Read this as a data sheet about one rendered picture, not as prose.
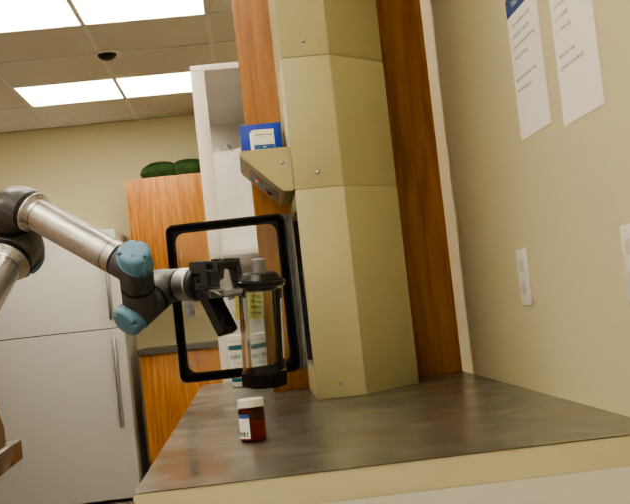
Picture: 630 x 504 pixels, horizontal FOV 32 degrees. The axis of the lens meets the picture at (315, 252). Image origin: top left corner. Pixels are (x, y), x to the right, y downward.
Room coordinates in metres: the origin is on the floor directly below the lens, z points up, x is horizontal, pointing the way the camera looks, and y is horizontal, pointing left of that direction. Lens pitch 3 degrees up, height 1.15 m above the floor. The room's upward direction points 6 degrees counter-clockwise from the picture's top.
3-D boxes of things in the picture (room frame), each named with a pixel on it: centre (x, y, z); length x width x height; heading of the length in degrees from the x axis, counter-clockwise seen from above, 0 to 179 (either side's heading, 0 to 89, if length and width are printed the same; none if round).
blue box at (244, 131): (2.67, 0.10, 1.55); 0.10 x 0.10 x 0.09; 4
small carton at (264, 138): (2.55, 0.09, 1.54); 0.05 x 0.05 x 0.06; 12
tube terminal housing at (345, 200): (2.60, -0.08, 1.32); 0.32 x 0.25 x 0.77; 4
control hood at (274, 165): (2.59, 0.10, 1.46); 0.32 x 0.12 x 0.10; 4
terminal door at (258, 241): (2.75, 0.22, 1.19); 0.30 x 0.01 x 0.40; 88
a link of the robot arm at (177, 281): (2.47, 0.29, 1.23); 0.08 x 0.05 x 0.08; 137
